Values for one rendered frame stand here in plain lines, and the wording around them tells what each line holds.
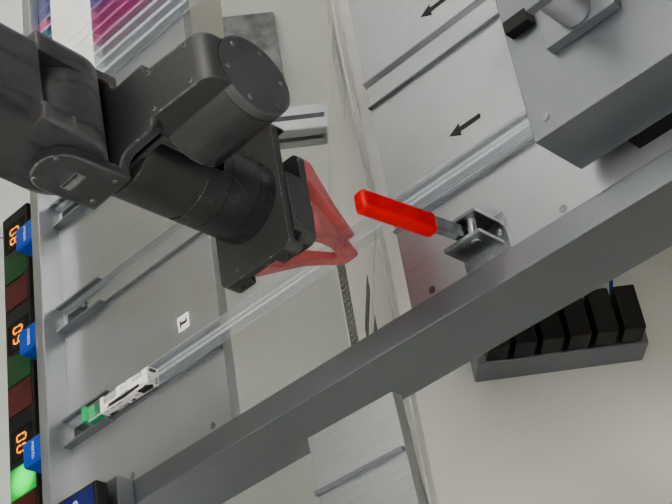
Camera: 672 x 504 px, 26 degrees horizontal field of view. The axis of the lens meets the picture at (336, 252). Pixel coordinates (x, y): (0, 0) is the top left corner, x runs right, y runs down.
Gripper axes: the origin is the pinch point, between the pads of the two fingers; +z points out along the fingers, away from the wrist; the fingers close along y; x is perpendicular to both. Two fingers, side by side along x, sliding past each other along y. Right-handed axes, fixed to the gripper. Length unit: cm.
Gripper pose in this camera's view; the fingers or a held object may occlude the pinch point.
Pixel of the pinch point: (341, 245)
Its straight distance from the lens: 102.6
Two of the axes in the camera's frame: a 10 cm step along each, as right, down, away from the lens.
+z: 7.0, 3.0, 6.5
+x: -7.0, 4.8, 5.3
